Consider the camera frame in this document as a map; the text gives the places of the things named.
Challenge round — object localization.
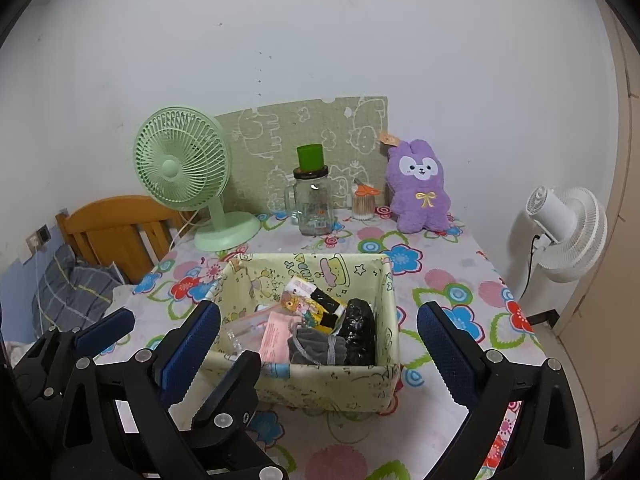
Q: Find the green plastic cup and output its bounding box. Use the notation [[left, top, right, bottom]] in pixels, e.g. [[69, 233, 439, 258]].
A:
[[296, 144, 326, 172]]

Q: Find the grey folded cloth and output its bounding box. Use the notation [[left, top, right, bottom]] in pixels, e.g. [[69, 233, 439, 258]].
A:
[[288, 325, 346, 366]]

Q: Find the glass mason jar mug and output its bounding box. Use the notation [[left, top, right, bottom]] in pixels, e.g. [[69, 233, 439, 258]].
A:
[[283, 166, 334, 236]]

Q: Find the green desk fan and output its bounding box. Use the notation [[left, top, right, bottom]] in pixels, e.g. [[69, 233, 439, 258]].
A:
[[134, 106, 260, 252]]

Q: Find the wall power socket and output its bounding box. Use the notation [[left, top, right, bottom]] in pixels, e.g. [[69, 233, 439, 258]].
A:
[[26, 224, 51, 254]]

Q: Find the yellow cartoon snack packet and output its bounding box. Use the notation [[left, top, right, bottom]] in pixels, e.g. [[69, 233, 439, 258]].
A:
[[280, 278, 346, 335]]

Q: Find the pink packet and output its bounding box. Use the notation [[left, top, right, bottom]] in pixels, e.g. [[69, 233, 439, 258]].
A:
[[258, 312, 298, 364]]

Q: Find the yellow cartoon fabric storage box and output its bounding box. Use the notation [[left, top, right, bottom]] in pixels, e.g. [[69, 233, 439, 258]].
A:
[[203, 252, 400, 412]]

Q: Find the purple bunny plush toy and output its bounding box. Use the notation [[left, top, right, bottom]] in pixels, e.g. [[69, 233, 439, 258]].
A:
[[385, 139, 451, 234]]

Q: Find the white standing fan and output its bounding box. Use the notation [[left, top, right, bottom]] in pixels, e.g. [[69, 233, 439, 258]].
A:
[[520, 185, 608, 297]]

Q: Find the grey plaid pillow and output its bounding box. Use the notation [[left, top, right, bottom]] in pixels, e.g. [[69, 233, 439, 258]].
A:
[[32, 244, 127, 337]]

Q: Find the black plastic bag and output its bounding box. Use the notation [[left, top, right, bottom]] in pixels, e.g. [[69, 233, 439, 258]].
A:
[[338, 298, 376, 366]]

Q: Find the cotton swab jar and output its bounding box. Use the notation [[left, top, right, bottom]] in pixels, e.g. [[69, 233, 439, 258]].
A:
[[352, 179, 380, 220]]

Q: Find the green cartoon cardboard panel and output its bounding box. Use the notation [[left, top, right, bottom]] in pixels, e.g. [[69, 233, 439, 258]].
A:
[[214, 94, 390, 214]]

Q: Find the wooden chair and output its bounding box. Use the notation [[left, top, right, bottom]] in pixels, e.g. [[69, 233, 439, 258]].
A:
[[56, 195, 186, 284]]

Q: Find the floral tablecloth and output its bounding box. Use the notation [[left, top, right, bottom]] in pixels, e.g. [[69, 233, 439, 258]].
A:
[[100, 212, 544, 479]]

